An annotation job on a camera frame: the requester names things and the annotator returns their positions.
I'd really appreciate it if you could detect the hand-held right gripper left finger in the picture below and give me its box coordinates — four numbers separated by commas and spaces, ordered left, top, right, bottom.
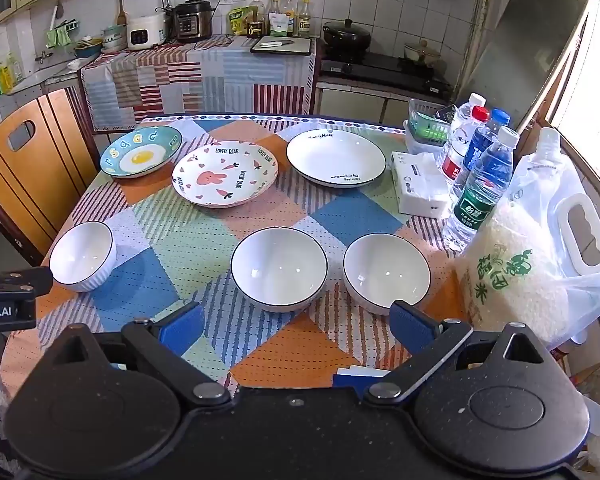
45, 301, 232, 409

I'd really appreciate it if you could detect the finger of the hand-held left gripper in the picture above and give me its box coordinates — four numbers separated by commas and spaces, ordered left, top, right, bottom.
0, 267, 54, 297

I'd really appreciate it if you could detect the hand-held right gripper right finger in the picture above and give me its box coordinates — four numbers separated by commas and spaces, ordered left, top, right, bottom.
362, 300, 553, 405

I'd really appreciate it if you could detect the white ribbed bowl dark rim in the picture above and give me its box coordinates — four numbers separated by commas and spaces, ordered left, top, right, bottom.
343, 233, 432, 316
230, 227, 329, 314
49, 221, 118, 293

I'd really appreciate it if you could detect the pink bunny print plate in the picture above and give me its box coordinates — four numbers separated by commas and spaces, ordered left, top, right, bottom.
172, 143, 279, 209

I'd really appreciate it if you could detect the teal fried egg plate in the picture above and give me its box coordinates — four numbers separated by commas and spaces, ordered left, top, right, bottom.
100, 125, 183, 179

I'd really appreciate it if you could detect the white plate dark rim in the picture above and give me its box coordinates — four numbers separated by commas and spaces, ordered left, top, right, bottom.
286, 128, 387, 189

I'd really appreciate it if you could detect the stack of pale bowls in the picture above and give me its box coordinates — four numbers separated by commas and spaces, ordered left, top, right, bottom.
102, 25, 129, 53

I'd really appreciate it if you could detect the colourful checked tablecloth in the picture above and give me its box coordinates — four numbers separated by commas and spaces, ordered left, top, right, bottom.
0, 112, 481, 401

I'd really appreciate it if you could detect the wooden cabinet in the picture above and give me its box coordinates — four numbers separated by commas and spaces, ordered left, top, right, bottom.
0, 87, 101, 266

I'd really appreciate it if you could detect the white tissue pack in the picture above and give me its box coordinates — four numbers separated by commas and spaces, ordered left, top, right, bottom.
391, 151, 452, 220

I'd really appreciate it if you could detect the green label water bottle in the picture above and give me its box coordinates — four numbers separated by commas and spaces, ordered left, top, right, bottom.
442, 126, 521, 252

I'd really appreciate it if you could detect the red label water bottle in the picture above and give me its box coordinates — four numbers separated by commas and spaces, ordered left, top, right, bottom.
437, 106, 490, 196

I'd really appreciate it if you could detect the white plastic bag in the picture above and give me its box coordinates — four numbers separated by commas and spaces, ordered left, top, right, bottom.
560, 267, 600, 348

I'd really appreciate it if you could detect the blue label water bottle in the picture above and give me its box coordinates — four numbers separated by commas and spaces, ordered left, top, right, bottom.
462, 108, 511, 176

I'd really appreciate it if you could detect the clear box with green items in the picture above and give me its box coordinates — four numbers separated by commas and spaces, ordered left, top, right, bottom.
406, 98, 458, 155

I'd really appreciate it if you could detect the yellow dish soap bottle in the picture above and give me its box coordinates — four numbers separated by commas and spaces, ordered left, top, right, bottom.
5, 52, 24, 86

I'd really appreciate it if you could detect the clear water bottle white cap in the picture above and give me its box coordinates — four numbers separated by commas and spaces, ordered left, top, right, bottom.
447, 92, 487, 161

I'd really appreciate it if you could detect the green hanging cloth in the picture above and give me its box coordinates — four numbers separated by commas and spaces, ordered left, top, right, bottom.
47, 27, 74, 49

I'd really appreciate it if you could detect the striped patchwork counter cloth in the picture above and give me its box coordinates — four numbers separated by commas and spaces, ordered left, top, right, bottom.
80, 35, 317, 133

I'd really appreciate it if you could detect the black gas stove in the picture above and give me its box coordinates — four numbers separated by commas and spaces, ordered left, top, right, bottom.
320, 52, 453, 98

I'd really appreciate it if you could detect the cream cooking pot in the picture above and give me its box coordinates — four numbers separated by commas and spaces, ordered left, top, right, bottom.
404, 39, 446, 66

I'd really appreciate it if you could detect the white rice cooker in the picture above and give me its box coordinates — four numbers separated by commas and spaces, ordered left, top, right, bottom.
126, 14, 168, 51

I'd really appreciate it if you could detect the black wok with lid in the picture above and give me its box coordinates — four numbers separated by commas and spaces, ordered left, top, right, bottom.
322, 18, 372, 51

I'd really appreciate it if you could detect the cutting board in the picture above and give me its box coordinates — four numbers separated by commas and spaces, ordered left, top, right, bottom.
250, 36, 313, 56

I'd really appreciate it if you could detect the black pressure cooker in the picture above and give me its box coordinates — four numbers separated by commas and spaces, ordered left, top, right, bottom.
172, 0, 216, 43

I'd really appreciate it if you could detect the yellow green seasoning packet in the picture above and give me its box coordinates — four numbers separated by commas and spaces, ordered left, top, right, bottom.
228, 6, 253, 36

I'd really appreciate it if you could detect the dark sauce bottle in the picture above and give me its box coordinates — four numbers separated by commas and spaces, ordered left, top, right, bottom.
246, 0, 267, 37

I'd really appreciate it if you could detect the yellow oil bottle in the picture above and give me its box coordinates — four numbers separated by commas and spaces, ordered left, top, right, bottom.
297, 0, 314, 37

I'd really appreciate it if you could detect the clear condiment bottle white label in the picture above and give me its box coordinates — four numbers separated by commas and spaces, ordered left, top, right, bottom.
281, 0, 299, 36

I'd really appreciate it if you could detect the clear rice bag with handle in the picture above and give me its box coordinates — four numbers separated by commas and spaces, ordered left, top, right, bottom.
452, 127, 600, 353

